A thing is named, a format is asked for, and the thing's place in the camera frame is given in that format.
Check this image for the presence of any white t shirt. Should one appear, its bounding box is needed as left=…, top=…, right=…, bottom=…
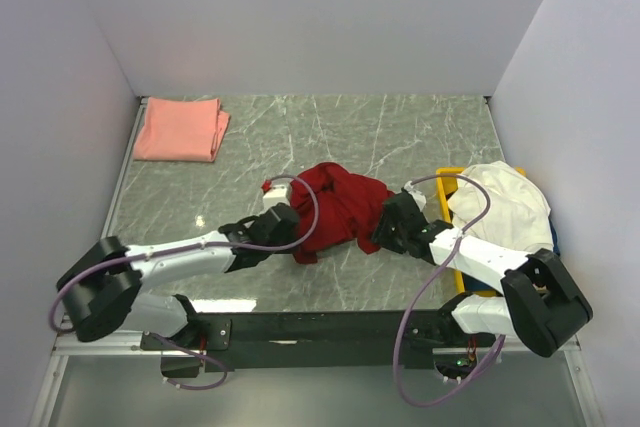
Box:
left=462, top=161, right=554, bottom=253

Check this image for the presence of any yellow plastic bin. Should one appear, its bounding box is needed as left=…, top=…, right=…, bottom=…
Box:
left=436, top=167, right=497, bottom=297

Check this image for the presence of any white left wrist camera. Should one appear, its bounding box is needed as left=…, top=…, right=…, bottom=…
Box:
left=261, top=180, right=292, bottom=210

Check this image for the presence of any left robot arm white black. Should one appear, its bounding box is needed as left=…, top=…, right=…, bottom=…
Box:
left=56, top=203, right=300, bottom=349

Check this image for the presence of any folded pink t shirt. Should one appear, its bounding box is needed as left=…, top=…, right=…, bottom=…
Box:
left=133, top=97, right=231, bottom=163

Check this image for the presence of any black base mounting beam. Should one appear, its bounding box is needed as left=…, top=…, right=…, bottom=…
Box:
left=139, top=309, right=501, bottom=379

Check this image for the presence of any blue t shirt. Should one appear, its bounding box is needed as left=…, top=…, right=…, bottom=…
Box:
left=548, top=217, right=561, bottom=257

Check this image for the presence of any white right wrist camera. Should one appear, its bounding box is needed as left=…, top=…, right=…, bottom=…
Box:
left=402, top=181, right=427, bottom=211

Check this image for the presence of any red t shirt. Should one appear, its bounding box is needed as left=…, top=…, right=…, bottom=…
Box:
left=290, top=162, right=393, bottom=265

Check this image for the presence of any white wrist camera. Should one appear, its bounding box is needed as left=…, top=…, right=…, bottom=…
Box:
left=402, top=181, right=427, bottom=211
left=261, top=180, right=292, bottom=210

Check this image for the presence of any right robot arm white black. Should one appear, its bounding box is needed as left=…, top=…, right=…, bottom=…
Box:
left=372, top=192, right=593, bottom=357

